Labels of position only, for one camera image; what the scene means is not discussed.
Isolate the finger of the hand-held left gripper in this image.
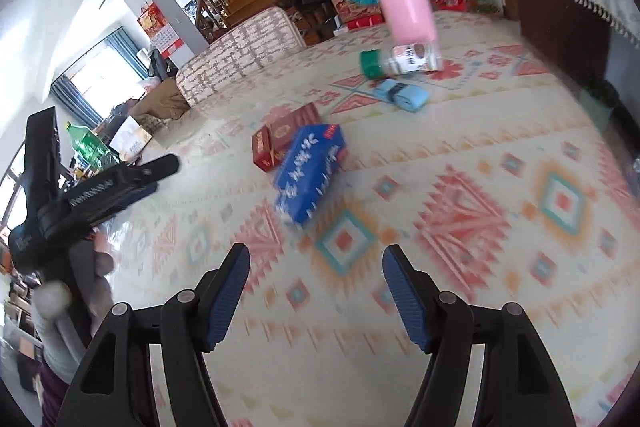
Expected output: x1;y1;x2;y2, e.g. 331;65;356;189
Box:
122;154;180;188
92;184;158;228

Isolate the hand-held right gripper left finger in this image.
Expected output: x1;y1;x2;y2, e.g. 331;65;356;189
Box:
57;243;251;427

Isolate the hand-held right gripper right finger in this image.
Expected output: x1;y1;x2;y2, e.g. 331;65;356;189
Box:
382;244;588;427

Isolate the blue box with white print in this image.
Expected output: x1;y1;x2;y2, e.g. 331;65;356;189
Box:
274;123;347;226

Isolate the green trash bin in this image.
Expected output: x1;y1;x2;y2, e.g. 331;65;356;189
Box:
580;77;631;142

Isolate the person's left hand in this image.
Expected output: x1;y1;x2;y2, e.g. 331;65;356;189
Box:
32;239;115;375

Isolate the white cardboard box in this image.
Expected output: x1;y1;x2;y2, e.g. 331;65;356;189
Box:
109;116;153;160

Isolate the green plastic bottle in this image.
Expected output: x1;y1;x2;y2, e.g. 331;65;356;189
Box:
66;122;118;168

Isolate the brown cardboard box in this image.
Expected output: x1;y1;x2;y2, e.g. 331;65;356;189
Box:
132;79;191;120

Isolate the blue curtain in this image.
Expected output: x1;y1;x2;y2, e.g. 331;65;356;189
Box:
50;74;101;128
105;29;146;80

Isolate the patterned tablecloth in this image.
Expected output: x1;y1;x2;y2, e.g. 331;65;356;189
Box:
85;7;636;427

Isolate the patterned chair cover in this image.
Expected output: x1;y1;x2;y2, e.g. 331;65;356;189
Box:
175;6;307;108

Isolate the red box with gold emblem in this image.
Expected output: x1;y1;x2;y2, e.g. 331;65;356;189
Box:
267;103;323;152

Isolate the light blue small packet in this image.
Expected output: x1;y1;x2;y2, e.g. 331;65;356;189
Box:
372;78;431;112

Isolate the clear jar with green cap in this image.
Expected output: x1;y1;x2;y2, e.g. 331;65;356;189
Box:
360;43;445;80

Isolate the dark wooden sideboard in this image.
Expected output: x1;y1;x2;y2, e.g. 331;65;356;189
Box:
502;0;613;88

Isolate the red wall calendar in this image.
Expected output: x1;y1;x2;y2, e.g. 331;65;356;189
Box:
137;2;183;55

